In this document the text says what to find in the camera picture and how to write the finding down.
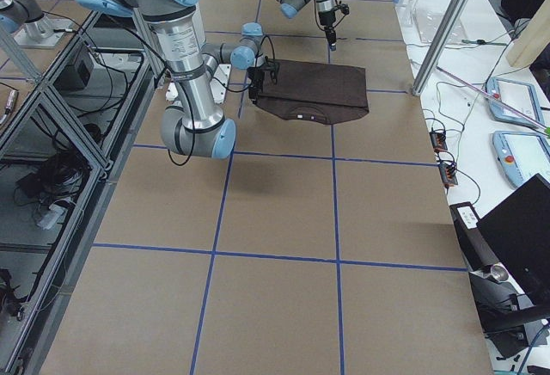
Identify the aluminium frame post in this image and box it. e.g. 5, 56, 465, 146
412, 0, 468, 96

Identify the blue teach pendant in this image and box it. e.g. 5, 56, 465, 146
486, 77, 545, 128
492, 131, 549, 188

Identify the dark brown t-shirt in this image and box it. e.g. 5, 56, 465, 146
250, 59, 370, 125

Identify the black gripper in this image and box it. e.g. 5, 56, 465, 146
248, 58, 279, 102
317, 9, 337, 51

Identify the reacher grabber stick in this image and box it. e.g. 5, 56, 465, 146
435, 65, 549, 137

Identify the orange black connector box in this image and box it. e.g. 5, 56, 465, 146
429, 130, 448, 152

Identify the metal cup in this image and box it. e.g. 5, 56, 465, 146
487, 264, 510, 284

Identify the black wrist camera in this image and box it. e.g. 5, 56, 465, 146
335, 1, 350, 16

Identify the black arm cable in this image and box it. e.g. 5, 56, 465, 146
165, 34, 276, 165

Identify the aluminium frame rail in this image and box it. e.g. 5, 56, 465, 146
1, 14, 154, 374

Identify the near blue teach pendant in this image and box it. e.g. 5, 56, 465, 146
492, 131, 549, 188

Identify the far blue teach pendant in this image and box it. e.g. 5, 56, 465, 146
486, 77, 545, 128

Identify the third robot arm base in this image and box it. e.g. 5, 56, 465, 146
1, 0, 72, 49

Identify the black label box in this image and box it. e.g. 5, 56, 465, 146
449, 202, 484, 271

